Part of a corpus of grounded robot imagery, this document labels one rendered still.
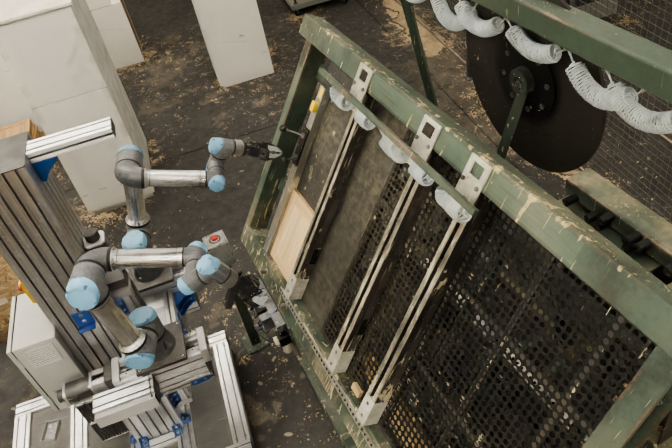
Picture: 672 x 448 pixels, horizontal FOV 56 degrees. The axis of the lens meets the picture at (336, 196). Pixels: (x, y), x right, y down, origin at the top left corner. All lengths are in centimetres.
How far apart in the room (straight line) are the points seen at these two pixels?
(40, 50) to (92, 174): 108
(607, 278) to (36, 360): 232
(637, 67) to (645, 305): 73
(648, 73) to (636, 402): 91
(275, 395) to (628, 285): 258
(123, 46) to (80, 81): 282
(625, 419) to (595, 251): 43
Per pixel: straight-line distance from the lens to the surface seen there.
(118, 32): 768
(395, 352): 244
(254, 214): 347
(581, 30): 220
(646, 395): 179
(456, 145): 213
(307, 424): 375
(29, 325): 309
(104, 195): 549
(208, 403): 374
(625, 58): 209
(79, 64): 491
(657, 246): 202
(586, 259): 179
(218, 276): 234
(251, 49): 663
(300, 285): 304
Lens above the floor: 321
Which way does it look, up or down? 40 degrees down
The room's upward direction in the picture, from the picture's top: 12 degrees counter-clockwise
